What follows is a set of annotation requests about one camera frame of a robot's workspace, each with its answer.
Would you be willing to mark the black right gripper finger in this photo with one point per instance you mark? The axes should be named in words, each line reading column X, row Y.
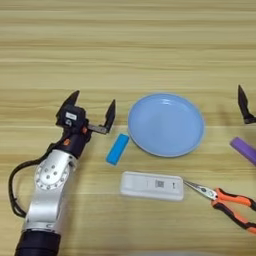
column 243, row 106

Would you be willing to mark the blue rectangular block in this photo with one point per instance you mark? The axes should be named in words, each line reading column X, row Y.
column 117, row 150

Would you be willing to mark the light blue round plate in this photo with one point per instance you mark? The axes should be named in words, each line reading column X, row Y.
column 166, row 125

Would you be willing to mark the orange black needle-nose pliers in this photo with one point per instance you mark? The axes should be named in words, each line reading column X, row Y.
column 233, row 200

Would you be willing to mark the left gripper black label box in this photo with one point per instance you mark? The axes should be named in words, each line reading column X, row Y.
column 71, row 116

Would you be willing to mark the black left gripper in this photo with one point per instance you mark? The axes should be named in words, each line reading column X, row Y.
column 75, row 143

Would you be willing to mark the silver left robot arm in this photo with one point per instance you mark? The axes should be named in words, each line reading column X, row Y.
column 50, row 186

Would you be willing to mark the purple rectangular block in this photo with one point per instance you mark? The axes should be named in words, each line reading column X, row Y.
column 245, row 150

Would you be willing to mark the white rectangular remote device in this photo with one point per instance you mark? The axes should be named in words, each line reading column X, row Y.
column 151, row 185

